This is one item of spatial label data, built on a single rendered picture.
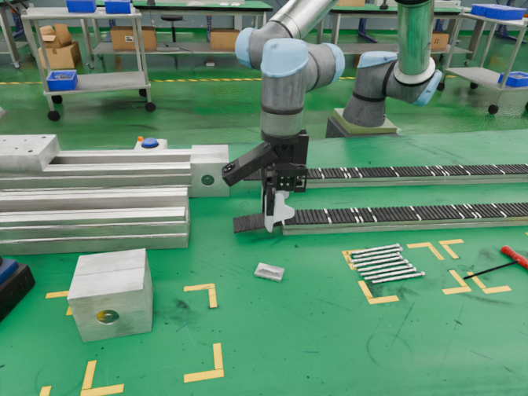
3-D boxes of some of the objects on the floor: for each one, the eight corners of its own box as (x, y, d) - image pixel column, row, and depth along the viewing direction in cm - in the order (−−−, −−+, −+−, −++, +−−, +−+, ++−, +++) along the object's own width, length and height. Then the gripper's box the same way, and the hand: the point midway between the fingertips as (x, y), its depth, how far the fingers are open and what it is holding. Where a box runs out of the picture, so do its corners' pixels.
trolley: (148, 95, 403) (133, -10, 348) (156, 111, 361) (141, -6, 306) (42, 104, 368) (8, -12, 313) (38, 123, 325) (-3, -6, 271)
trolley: (435, 89, 461) (461, -2, 407) (471, 87, 474) (501, -1, 420) (500, 119, 378) (543, 9, 323) (541, 115, 391) (590, 9, 337)
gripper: (314, 144, 63) (303, 240, 75) (301, 119, 73) (292, 207, 85) (265, 144, 62) (261, 242, 74) (258, 119, 72) (255, 208, 84)
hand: (265, 218), depth 78 cm, fingers closed on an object, 5 cm apart
